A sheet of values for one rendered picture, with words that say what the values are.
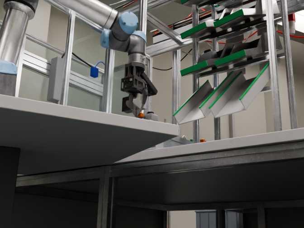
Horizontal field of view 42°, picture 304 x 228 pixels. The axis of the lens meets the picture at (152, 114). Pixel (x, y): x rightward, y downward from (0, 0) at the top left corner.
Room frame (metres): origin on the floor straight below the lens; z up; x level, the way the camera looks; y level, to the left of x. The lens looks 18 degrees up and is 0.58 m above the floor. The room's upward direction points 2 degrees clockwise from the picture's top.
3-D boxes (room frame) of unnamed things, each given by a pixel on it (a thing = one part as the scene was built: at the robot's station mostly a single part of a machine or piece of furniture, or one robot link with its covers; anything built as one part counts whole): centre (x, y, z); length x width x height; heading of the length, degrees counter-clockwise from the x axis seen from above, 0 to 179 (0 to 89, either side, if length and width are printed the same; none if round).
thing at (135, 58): (1.51, 0.07, 1.29); 0.08 x 0.08 x 0.05
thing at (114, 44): (1.46, 0.16, 1.36); 0.11 x 0.11 x 0.08; 23
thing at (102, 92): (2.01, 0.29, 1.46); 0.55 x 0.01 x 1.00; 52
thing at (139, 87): (1.51, 0.07, 1.21); 0.09 x 0.08 x 0.12; 142
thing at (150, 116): (1.60, 0.00, 1.06); 0.08 x 0.04 x 0.07; 142
